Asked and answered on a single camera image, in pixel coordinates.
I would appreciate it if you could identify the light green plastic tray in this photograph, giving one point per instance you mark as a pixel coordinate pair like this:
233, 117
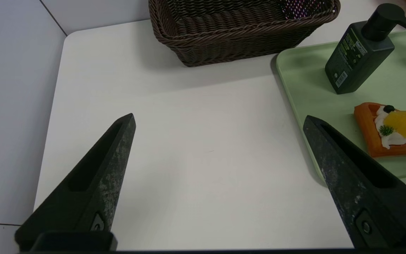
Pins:
312, 88

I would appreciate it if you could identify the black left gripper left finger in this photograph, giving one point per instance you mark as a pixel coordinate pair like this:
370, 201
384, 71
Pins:
97, 187

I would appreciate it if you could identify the dark green pump bottle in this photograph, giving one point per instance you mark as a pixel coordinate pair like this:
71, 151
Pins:
358, 60

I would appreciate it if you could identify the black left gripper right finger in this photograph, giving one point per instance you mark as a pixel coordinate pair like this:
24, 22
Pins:
365, 197

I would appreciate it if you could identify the dark brown wicker basket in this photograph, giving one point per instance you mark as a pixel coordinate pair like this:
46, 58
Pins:
231, 35

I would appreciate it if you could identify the toy waffle with cream fruit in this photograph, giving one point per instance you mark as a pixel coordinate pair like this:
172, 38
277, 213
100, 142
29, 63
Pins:
372, 137

